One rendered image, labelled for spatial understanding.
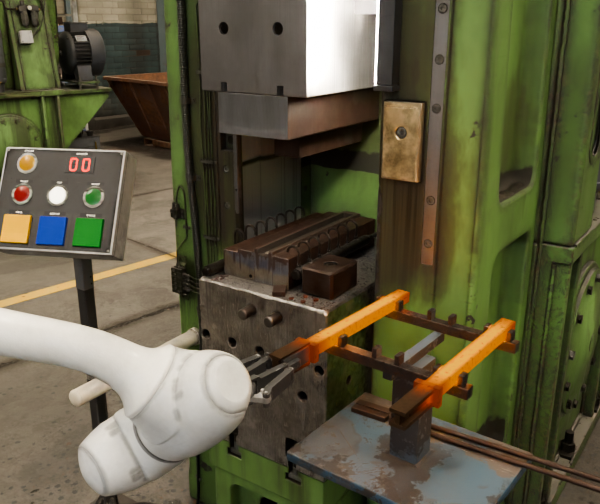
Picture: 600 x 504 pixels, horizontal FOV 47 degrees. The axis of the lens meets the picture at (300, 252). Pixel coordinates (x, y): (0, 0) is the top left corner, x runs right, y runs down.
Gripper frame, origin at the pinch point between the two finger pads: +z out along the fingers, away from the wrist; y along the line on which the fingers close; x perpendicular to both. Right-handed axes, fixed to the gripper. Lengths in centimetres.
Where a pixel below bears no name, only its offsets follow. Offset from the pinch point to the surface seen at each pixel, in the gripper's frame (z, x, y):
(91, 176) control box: 19, 18, -83
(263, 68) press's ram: 33, 46, -35
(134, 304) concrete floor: 136, -96, -229
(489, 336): 28.2, 1.1, 24.1
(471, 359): 17.8, 1.1, 25.6
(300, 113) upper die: 38, 36, -29
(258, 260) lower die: 32.3, 1.1, -37.2
